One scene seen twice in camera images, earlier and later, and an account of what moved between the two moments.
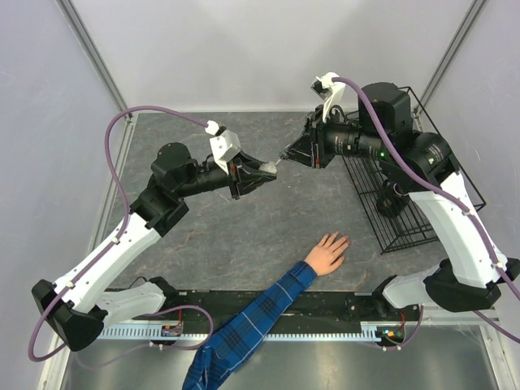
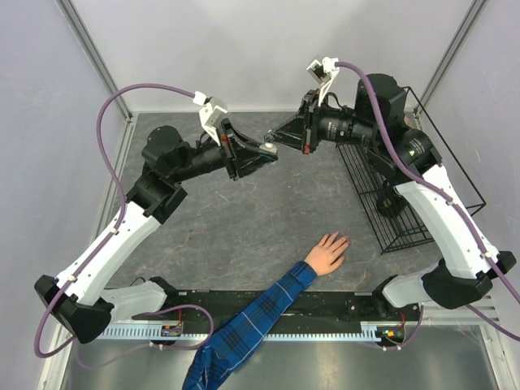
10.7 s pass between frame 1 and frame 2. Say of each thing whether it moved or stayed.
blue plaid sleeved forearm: stayed
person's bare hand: stayed
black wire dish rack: stayed
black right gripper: moved
